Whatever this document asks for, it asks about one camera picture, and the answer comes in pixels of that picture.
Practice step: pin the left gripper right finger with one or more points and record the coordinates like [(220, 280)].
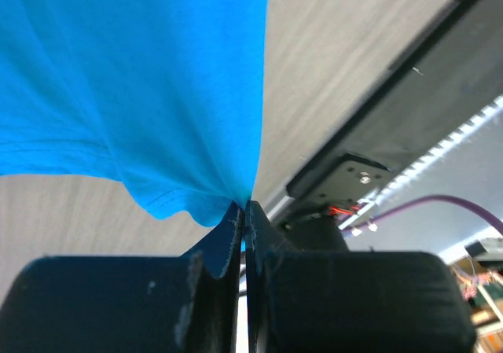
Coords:
[(321, 297)]

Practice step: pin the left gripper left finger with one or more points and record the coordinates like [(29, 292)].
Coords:
[(129, 303)]

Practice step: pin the blue t shirt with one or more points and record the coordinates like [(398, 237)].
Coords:
[(163, 96)]

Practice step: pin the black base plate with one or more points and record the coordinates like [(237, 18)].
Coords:
[(451, 71)]

